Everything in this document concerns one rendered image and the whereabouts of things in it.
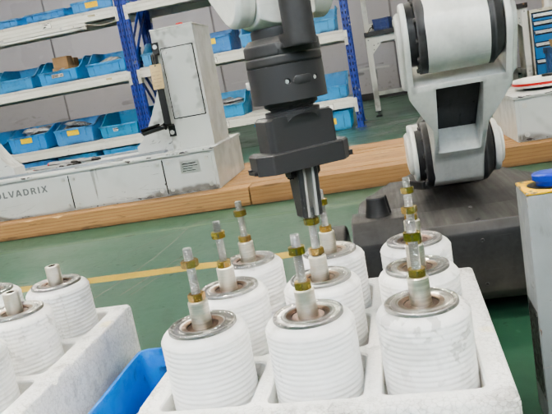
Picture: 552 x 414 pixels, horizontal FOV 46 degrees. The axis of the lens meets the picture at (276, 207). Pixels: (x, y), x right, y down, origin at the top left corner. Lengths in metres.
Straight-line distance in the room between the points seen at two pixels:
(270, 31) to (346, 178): 1.97
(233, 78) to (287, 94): 8.55
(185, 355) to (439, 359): 0.26
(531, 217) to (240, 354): 0.38
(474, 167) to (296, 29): 0.79
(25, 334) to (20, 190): 2.29
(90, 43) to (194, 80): 7.09
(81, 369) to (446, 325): 0.52
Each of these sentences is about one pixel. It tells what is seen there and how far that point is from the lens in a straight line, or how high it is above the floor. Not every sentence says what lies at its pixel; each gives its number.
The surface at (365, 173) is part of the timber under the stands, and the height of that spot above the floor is 0.06.
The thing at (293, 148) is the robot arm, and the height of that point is 0.42.
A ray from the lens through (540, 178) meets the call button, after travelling 0.85.
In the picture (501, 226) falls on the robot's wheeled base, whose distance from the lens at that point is 1.21.
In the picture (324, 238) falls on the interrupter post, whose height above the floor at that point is 0.27.
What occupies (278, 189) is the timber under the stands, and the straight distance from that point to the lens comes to 2.71.
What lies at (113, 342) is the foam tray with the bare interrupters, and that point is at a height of 0.15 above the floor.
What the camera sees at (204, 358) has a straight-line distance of 0.69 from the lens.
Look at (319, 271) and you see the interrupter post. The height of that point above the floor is 0.26.
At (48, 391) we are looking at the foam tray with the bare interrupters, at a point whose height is 0.17.
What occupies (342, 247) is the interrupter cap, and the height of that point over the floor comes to 0.25.
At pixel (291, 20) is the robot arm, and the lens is 0.71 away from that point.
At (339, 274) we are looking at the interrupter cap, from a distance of 0.80.
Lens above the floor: 0.50
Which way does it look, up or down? 11 degrees down
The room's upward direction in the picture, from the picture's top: 10 degrees counter-clockwise
